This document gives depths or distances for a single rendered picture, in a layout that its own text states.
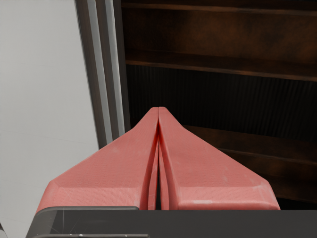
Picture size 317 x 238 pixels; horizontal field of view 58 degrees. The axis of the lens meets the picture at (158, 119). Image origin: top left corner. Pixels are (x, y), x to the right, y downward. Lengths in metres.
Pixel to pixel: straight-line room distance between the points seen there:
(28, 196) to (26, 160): 0.07
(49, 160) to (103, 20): 0.16
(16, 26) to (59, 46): 0.04
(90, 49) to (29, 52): 0.05
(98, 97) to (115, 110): 0.03
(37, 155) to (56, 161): 0.02
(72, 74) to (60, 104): 0.04
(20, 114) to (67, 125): 0.05
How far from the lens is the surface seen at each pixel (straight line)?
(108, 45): 0.27
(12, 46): 0.28
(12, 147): 0.36
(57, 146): 0.32
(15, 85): 0.30
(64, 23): 0.24
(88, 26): 0.25
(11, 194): 0.43
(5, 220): 0.49
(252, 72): 0.37
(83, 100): 0.27
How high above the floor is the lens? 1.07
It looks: 54 degrees down
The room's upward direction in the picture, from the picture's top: 155 degrees counter-clockwise
